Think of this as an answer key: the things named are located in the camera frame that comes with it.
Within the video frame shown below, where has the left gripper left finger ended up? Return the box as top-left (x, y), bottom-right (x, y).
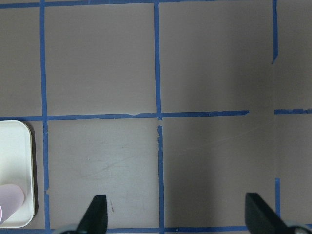
top-left (77, 195), bottom-right (108, 234)

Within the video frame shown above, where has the cream plastic tray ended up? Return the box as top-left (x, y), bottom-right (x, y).
top-left (0, 120), bottom-right (36, 229)

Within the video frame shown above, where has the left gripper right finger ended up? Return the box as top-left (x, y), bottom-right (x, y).
top-left (245, 193), bottom-right (289, 234)

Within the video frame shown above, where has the pink plastic cup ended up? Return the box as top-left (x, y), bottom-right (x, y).
top-left (0, 184), bottom-right (24, 224)

